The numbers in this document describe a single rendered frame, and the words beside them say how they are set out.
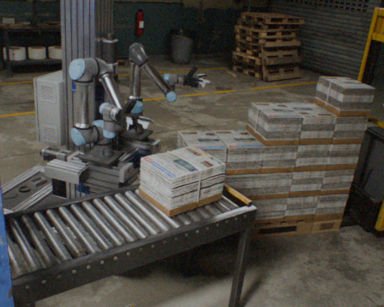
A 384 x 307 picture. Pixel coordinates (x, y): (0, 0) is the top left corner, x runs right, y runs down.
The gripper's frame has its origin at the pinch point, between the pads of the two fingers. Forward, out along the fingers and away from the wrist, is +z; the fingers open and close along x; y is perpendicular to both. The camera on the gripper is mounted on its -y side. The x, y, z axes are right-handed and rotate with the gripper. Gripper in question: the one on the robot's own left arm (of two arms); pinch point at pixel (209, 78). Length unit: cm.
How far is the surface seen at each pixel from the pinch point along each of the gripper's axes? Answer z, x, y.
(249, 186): 33, 48, 68
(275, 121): 46, 39, 16
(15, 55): -270, -475, 155
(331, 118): 93, 32, 14
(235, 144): 18, 40, 36
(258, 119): 37.8, 22.7, 22.8
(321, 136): 87, 35, 28
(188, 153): -27, 103, 7
